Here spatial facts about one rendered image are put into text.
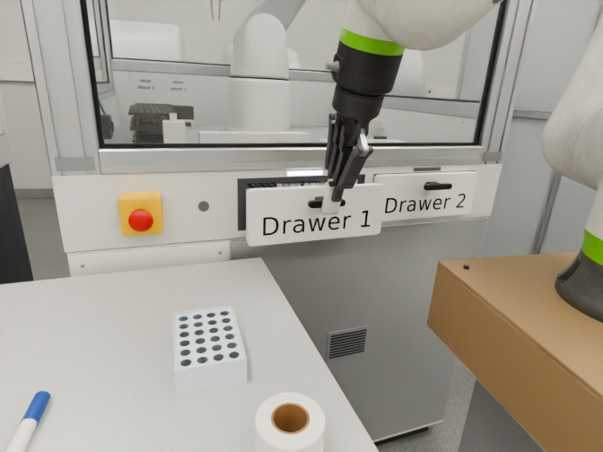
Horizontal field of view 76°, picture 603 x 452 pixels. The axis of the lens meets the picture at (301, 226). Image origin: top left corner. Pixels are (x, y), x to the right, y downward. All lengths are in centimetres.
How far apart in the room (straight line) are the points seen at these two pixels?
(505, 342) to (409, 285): 59
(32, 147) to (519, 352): 417
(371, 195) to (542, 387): 46
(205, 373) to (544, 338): 38
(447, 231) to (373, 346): 37
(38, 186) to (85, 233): 359
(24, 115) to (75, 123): 353
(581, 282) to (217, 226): 62
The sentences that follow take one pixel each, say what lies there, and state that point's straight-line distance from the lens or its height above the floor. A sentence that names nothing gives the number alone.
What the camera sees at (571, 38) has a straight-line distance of 262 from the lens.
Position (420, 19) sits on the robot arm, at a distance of 42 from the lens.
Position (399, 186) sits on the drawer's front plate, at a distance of 93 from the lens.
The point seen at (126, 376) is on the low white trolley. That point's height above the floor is 76.
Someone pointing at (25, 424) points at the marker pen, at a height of 78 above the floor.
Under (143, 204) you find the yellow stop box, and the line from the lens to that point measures 75.
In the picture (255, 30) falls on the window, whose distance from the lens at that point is 80.
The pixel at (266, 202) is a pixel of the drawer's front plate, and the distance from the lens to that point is 72.
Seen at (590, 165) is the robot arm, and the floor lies 103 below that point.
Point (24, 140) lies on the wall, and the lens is 434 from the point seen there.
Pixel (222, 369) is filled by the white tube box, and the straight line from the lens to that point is 50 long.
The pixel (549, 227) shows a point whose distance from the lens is 258.
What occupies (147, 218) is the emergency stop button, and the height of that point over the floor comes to 88.
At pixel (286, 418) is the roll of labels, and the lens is 45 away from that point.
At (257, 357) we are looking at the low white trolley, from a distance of 56.
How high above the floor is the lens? 111
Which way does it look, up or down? 20 degrees down
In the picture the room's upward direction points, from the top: 3 degrees clockwise
